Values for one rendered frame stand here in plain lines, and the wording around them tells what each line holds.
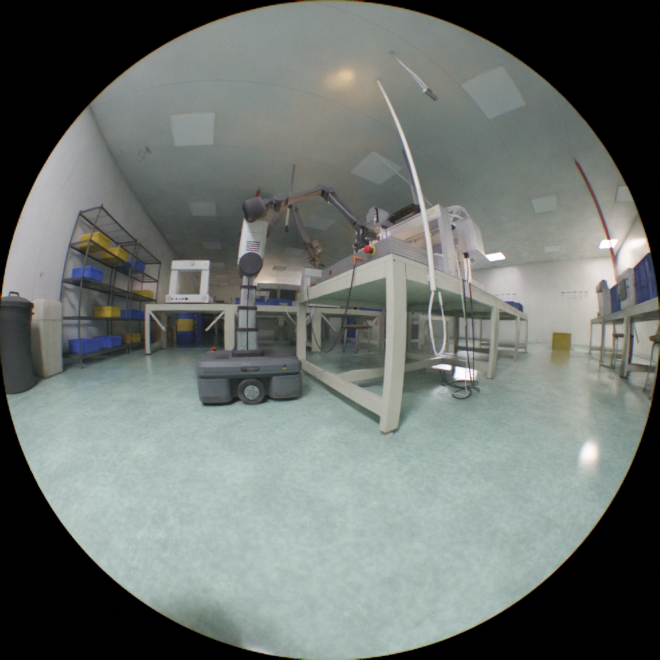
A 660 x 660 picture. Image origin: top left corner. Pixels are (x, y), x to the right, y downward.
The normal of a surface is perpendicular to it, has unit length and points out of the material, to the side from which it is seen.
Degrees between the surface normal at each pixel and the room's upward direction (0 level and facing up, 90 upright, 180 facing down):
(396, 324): 90
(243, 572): 0
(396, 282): 90
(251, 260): 90
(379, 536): 0
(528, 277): 90
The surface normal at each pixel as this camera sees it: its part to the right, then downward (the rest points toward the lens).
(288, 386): 0.46, 0.04
